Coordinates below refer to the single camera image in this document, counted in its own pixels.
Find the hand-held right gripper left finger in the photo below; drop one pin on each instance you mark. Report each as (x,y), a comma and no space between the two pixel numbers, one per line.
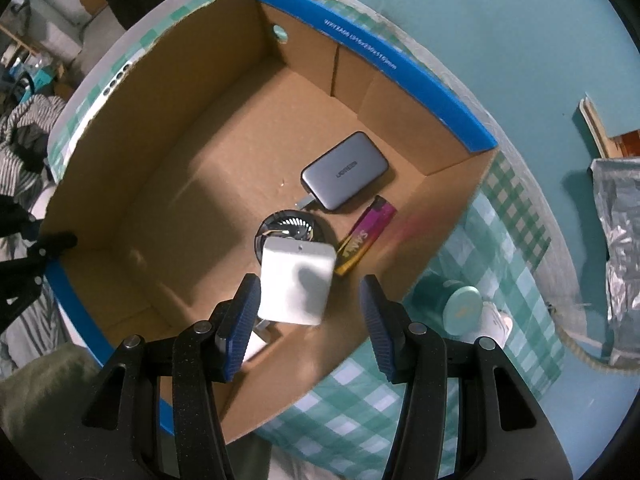
(245,320)

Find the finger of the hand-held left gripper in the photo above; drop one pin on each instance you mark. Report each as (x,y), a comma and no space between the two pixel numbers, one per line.
(15,217)
(30,265)

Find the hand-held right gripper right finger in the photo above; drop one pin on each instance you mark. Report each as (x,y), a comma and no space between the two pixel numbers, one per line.
(377,325)

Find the white square power adapter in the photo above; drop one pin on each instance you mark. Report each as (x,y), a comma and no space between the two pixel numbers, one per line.
(295,285)

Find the purple yellow lighter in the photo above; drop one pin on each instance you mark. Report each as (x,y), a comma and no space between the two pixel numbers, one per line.
(365,235)

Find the black round fan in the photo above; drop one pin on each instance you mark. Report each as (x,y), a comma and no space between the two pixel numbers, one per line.
(287,225)

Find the cardboard box blue outside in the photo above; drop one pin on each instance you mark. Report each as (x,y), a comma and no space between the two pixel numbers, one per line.
(200,185)

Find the round mint jar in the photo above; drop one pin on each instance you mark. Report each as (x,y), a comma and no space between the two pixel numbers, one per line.
(462,310)

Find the green white checked tablecloth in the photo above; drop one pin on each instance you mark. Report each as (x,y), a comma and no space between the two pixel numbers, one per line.
(350,410)

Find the grey white striped cloth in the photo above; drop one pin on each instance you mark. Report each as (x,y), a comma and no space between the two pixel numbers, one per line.
(30,125)

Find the small white container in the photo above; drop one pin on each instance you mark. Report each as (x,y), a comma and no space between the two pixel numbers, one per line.
(492,327)

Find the olive green cloth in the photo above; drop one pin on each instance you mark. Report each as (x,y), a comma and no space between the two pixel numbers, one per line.
(40,395)

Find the teal box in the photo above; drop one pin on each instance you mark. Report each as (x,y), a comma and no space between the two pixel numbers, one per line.
(37,80)

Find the grey power adapter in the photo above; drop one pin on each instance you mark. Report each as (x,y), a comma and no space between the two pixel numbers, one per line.
(345,170)

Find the crumpled silver foil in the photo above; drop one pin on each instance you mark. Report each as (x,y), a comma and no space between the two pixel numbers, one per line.
(620,235)

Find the wooden piece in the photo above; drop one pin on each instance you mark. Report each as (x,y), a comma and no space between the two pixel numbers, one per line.
(595,125)

